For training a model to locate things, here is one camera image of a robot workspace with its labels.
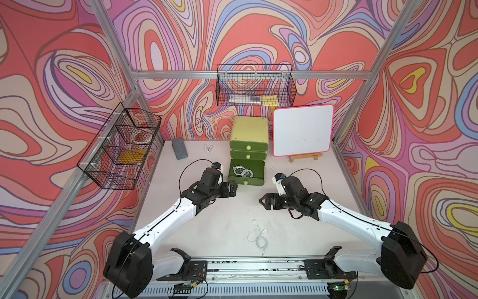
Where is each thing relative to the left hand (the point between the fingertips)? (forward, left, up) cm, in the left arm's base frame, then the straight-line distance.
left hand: (231, 186), depth 83 cm
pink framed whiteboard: (+33, -39, +4) cm, 51 cm away
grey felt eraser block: (+33, +34, -10) cm, 48 cm away
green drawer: (+20, -8, -1) cm, 22 cm away
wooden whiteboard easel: (+25, -41, -8) cm, 48 cm away
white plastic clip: (+33, +16, -11) cm, 38 cm away
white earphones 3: (-17, -11, -14) cm, 25 cm away
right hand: (-7, -17, -5) cm, 19 cm away
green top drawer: (+19, -8, +6) cm, 22 cm away
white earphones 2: (+17, -3, -11) cm, 20 cm away
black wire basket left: (+3, +47, +15) cm, 49 cm away
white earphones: (+15, -9, -12) cm, 21 cm away
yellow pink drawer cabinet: (+23, -9, +9) cm, 26 cm away
